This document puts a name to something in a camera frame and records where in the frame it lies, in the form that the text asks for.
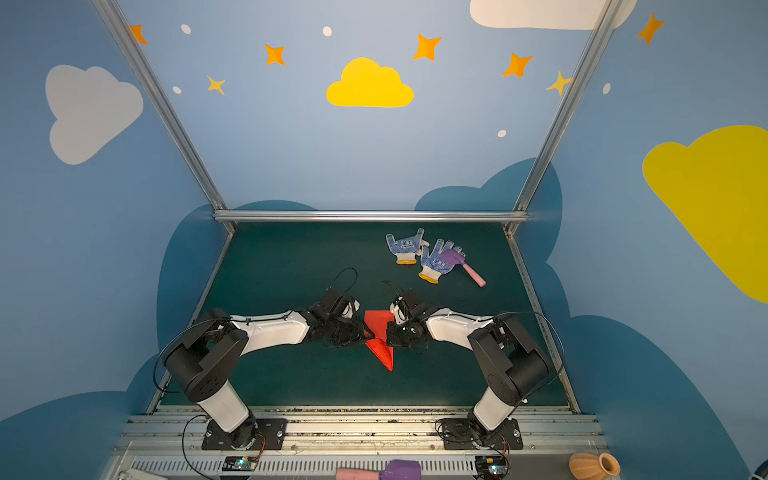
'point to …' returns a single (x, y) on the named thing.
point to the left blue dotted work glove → (406, 250)
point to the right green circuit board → (491, 465)
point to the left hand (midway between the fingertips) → (374, 339)
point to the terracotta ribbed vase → (594, 466)
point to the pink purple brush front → (395, 470)
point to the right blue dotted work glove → (433, 266)
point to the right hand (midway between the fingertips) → (387, 339)
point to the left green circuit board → (240, 463)
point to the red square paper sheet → (377, 322)
